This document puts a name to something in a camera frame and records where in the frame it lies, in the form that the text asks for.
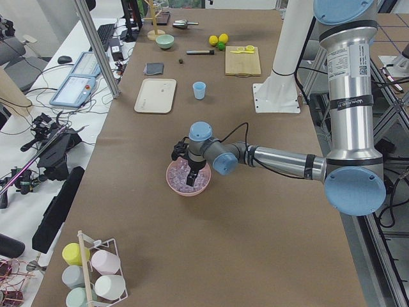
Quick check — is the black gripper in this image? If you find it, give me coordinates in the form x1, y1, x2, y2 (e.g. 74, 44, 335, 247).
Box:
186, 150, 207, 187

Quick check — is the blue plastic cup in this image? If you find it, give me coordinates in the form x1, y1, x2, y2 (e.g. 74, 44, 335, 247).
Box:
192, 81, 206, 100

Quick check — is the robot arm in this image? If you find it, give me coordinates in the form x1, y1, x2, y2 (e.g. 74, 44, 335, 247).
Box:
182, 1, 386, 216

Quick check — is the pink cup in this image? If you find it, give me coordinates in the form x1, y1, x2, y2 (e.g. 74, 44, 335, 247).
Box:
91, 250, 121, 275

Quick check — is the white cup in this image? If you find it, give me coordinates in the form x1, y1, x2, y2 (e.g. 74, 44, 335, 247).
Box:
94, 275, 126, 301

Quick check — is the yellow cup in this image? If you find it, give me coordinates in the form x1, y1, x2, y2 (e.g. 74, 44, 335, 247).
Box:
62, 242, 82, 266

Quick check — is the wooden cup tree stand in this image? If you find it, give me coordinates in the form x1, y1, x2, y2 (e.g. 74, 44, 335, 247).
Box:
144, 0, 166, 41

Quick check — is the steel ice scoop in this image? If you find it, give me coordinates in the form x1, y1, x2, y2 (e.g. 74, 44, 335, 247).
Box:
172, 20, 199, 29

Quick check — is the grey cup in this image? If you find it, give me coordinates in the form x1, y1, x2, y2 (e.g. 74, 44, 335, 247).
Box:
61, 265, 85, 289

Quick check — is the mint cup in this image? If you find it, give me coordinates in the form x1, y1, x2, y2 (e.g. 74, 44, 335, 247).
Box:
65, 287, 88, 307

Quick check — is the pink bowl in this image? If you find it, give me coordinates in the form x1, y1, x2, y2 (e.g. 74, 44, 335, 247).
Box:
166, 159, 212, 197

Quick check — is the cream rabbit tray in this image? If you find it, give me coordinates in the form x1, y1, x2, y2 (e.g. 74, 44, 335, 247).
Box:
134, 78, 177, 114

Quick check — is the grey folded cloth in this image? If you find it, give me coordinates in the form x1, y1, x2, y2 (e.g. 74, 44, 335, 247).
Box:
143, 63, 164, 75

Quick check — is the bamboo cutting board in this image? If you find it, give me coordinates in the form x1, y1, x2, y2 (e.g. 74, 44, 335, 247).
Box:
225, 46, 261, 77

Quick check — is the green lime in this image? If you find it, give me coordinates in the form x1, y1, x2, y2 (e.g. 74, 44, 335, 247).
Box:
217, 42, 226, 51

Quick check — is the green bowl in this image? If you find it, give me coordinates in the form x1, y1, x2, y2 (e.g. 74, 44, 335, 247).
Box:
155, 34, 174, 50

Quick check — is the yellow lemon upper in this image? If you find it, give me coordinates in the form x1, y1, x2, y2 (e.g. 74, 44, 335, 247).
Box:
208, 35, 219, 46

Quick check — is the yellow lemon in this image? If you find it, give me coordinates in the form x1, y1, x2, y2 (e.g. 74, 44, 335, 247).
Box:
218, 33, 229, 45
208, 35, 219, 46

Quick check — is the yellow lemon lower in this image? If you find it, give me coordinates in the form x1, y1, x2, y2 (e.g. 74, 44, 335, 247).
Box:
218, 33, 229, 45

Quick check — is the teach pendant near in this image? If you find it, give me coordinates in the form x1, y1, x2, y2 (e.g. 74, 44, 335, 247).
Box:
50, 75, 96, 108

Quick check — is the teach pendant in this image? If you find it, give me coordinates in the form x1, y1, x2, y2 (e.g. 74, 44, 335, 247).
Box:
71, 51, 101, 77
50, 75, 96, 108

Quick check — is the teach pendant far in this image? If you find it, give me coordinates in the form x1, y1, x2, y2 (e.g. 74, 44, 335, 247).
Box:
71, 51, 101, 77

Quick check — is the black power box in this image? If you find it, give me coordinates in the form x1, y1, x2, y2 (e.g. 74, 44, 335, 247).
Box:
109, 38, 124, 61

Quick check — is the dark tray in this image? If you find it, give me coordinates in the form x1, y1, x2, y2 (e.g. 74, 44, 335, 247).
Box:
156, 12, 171, 26

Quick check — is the black bar device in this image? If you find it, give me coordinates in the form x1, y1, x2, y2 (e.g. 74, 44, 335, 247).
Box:
31, 166, 84, 254

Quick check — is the black keyboard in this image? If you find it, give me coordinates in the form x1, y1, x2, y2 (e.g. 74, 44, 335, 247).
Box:
97, 24, 116, 52

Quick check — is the black computer mouse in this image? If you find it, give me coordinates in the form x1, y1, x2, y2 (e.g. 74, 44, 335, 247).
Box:
58, 56, 72, 65

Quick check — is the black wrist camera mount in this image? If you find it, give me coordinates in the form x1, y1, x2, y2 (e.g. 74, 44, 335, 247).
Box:
171, 136, 189, 161

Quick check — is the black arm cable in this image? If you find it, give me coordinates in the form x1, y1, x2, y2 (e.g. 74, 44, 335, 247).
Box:
220, 122, 309, 180

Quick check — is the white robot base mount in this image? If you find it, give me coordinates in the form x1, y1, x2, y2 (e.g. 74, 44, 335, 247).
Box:
253, 0, 319, 113

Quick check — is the white wire cup rack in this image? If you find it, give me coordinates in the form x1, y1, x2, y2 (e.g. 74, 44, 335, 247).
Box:
77, 230, 128, 306

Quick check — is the aluminium frame post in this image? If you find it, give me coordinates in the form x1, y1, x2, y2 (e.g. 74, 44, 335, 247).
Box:
73, 0, 120, 98

